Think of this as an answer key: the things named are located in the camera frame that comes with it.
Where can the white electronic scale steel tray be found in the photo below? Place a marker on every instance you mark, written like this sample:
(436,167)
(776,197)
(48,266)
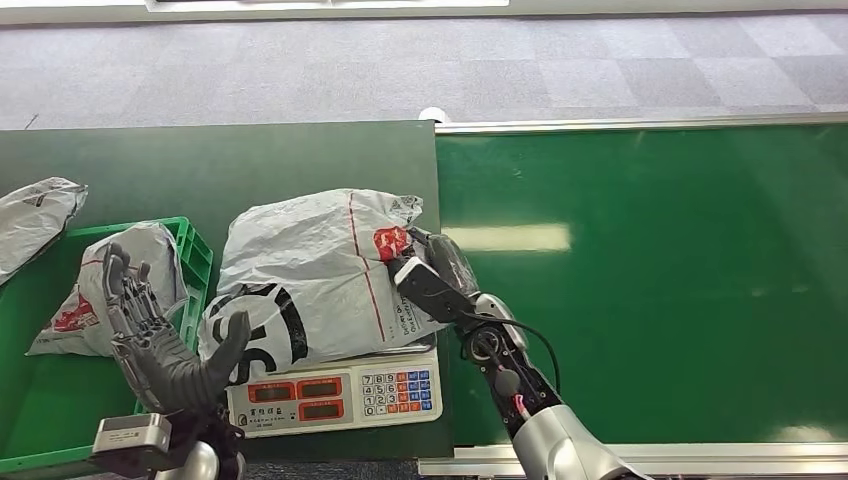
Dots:
(397,394)

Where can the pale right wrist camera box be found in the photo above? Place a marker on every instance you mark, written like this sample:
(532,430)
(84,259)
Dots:
(430,291)

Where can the green plastic crate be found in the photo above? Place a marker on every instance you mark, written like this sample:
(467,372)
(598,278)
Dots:
(53,397)

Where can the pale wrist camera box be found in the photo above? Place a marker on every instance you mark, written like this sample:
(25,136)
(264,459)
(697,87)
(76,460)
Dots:
(129,434)
(430,291)

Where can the white round cap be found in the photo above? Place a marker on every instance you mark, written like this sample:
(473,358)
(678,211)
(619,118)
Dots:
(434,114)

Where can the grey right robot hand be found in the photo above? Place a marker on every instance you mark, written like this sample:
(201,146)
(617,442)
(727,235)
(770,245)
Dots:
(450,262)

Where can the thin aluminium conveyor rail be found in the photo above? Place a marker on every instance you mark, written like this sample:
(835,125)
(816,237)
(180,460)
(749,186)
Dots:
(629,123)

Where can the green conveyor belt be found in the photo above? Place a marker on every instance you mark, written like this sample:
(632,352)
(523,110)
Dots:
(662,278)

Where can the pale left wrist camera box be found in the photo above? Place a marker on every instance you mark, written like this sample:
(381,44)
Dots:
(129,434)

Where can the flat grey courier bag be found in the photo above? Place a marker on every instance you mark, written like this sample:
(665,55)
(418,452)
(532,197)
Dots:
(33,218)

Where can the large grey logo courier bag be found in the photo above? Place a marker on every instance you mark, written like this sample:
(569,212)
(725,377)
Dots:
(298,265)

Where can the small crumpled grey courier bag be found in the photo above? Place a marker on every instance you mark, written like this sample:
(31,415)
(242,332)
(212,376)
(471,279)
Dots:
(73,318)

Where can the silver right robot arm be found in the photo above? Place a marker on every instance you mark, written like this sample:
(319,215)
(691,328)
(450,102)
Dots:
(530,404)

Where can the wide aluminium conveyor rail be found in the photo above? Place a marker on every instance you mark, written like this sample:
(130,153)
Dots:
(729,458)

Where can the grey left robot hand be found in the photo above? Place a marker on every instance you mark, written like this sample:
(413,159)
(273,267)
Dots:
(166,371)

